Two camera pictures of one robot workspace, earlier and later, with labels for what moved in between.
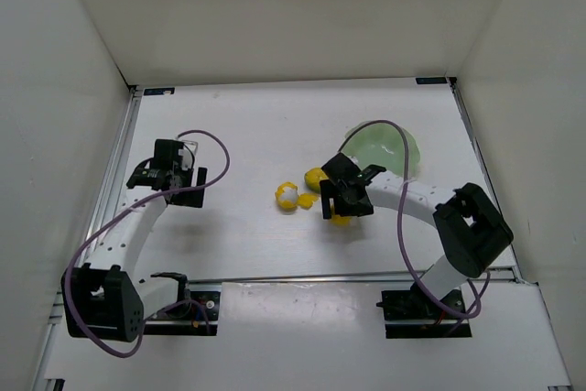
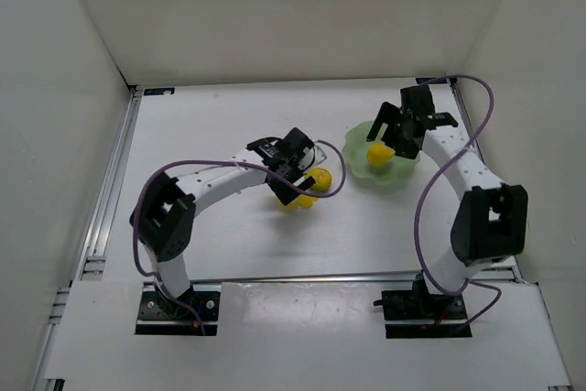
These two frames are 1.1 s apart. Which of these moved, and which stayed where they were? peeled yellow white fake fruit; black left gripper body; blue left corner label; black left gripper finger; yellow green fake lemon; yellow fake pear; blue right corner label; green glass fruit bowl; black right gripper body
Moved: black left gripper finger; yellow fake pear; black right gripper body; black left gripper body
Stayed: blue right corner label; yellow green fake lemon; green glass fruit bowl; blue left corner label; peeled yellow white fake fruit
